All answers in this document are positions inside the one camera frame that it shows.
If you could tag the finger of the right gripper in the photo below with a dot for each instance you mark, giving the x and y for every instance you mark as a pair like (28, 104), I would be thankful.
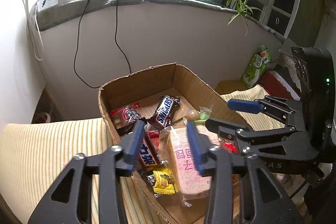
(286, 141)
(288, 112)

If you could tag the pink packaged bread loaf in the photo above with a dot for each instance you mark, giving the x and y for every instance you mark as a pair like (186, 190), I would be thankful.
(175, 150)

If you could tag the pale green jelly cup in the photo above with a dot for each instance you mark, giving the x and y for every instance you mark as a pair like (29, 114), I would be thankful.
(204, 115)

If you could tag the long Snickers bar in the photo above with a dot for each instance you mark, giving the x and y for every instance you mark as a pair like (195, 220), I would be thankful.
(164, 112)

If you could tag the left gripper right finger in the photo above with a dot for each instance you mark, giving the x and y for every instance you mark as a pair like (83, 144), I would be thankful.
(262, 198)

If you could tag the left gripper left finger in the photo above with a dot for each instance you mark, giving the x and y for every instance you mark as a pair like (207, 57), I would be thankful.
(68, 199)

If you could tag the packaged braised egg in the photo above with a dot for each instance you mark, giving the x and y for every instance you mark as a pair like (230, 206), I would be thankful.
(191, 115)

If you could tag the small black candy packet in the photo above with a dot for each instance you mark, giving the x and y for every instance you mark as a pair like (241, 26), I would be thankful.
(149, 179)

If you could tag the small Snickers bar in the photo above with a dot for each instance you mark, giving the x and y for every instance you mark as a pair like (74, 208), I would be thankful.
(148, 157)

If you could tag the yellow candy packet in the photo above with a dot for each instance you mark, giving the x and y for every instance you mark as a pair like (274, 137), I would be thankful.
(163, 183)

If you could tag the red box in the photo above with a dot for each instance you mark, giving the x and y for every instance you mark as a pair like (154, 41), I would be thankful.
(280, 86)

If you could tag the red-edged dark snack pack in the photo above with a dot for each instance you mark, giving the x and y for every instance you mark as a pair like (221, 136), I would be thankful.
(125, 118)

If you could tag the dark jujube snack pack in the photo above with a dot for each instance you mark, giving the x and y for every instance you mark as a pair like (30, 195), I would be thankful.
(229, 146)

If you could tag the green snack bag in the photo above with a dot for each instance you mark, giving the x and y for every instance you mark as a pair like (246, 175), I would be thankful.
(257, 66)

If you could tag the brown cardboard box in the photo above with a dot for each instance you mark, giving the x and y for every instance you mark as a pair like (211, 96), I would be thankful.
(147, 87)

